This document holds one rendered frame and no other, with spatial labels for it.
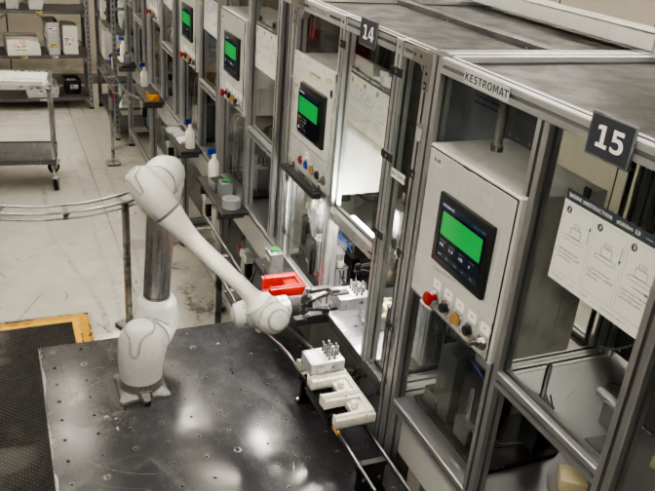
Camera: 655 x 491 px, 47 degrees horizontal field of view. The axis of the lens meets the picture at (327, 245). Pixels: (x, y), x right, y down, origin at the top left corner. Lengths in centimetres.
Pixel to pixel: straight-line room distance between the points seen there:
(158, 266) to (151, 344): 29
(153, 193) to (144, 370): 66
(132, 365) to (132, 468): 39
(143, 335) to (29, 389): 149
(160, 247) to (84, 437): 70
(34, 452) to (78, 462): 112
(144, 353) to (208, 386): 31
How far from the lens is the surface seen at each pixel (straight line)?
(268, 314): 245
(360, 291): 280
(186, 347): 314
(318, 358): 265
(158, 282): 284
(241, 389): 291
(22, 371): 428
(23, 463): 371
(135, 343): 274
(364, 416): 249
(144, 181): 252
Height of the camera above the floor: 240
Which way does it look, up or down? 25 degrees down
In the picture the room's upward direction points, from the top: 5 degrees clockwise
